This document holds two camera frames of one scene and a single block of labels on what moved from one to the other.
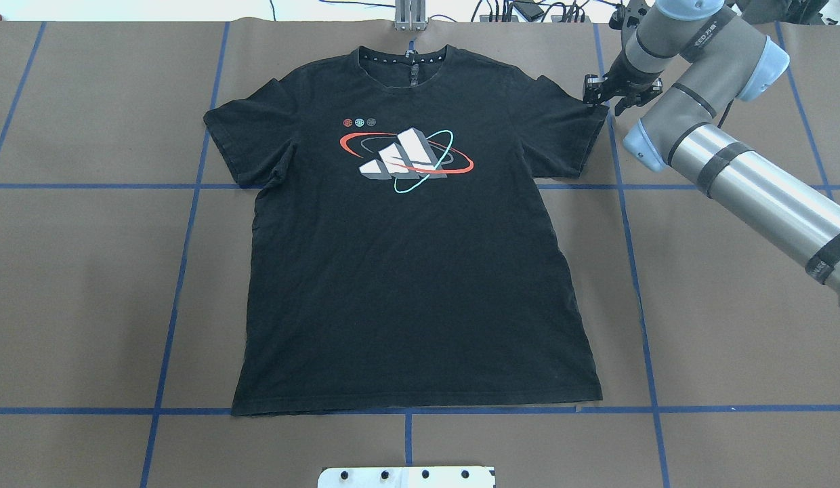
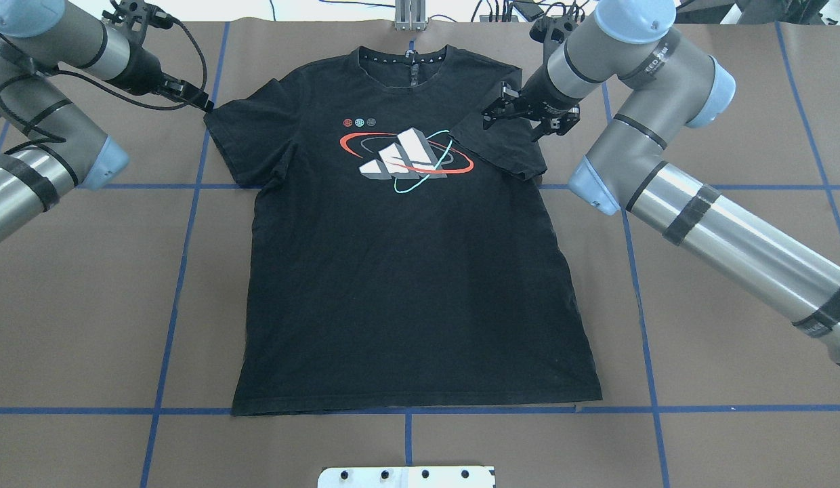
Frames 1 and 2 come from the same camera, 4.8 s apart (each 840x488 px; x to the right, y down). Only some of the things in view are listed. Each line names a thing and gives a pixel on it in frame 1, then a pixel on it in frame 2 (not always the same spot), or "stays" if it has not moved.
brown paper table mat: x=117 y=271 stays
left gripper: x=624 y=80 -> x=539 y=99
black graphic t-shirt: x=406 y=250 stays
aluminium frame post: x=410 y=15 stays
